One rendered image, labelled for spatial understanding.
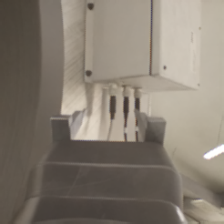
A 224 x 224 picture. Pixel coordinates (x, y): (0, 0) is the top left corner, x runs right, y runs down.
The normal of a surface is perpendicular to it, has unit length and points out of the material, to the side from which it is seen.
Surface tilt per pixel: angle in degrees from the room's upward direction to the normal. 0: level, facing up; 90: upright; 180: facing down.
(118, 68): 138
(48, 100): 90
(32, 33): 143
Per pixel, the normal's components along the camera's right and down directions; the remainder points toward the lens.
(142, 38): -0.66, 0.00
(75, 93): 0.75, 0.04
